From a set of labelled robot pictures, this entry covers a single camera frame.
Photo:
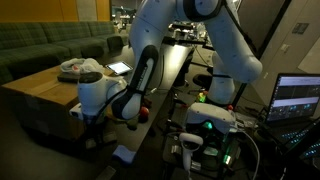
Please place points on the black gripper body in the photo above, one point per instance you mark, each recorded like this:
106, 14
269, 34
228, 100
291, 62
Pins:
96, 136

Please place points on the green cloth wedge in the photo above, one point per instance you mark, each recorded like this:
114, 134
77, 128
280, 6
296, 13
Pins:
132, 124

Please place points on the blue sponge block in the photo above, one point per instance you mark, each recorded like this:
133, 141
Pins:
124, 155

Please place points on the red apple toy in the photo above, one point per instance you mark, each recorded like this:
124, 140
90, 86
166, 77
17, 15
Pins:
143, 116

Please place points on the white cloth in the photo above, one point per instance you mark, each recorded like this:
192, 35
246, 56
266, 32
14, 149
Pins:
72, 66

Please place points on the white plastic bag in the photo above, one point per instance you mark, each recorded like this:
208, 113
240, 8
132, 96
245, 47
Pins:
91, 65

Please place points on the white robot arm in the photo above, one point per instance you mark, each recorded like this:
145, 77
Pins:
234, 61

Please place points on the cardboard box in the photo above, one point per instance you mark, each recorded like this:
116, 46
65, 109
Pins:
40, 102

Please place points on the white tablet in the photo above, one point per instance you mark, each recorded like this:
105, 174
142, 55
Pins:
119, 67

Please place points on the white VR controller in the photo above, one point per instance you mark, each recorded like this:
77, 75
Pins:
190, 143

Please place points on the green plaid sofa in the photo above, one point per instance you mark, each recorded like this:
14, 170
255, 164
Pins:
26, 40

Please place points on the open laptop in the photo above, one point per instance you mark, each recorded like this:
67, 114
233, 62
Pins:
293, 103

